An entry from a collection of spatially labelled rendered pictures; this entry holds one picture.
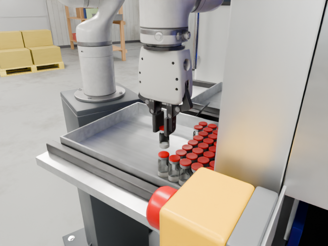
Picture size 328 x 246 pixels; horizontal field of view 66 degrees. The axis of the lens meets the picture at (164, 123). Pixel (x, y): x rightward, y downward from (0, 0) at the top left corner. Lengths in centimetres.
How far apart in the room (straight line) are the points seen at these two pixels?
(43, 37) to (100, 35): 502
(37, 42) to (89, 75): 498
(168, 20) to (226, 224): 32
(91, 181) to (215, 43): 100
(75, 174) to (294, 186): 38
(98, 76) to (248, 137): 75
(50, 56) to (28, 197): 395
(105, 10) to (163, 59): 51
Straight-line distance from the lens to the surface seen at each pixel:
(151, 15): 43
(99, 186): 47
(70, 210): 179
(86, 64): 93
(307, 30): 21
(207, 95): 87
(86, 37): 91
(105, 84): 94
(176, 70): 44
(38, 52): 553
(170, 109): 48
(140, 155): 54
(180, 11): 44
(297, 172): 24
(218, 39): 131
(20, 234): 176
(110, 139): 61
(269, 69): 22
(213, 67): 134
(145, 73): 48
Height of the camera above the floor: 117
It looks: 25 degrees down
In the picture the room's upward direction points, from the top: straight up
